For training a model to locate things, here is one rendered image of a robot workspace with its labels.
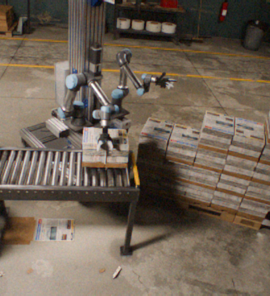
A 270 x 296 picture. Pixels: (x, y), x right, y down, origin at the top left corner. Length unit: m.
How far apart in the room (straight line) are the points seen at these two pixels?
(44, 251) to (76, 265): 0.33
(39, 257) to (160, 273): 1.10
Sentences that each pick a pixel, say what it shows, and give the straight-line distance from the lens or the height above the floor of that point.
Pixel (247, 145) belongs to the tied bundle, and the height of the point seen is 0.98.
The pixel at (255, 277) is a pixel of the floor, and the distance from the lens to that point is 3.35.
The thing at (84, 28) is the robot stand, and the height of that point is 1.71.
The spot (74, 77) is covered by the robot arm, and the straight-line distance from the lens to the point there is 2.78.
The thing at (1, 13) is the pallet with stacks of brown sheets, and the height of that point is 0.54.
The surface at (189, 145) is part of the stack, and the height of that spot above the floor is 0.83.
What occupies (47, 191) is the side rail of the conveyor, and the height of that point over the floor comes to 0.78.
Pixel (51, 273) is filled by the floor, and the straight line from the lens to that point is 3.02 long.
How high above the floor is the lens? 2.52
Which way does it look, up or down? 35 degrees down
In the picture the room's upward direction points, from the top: 8 degrees clockwise
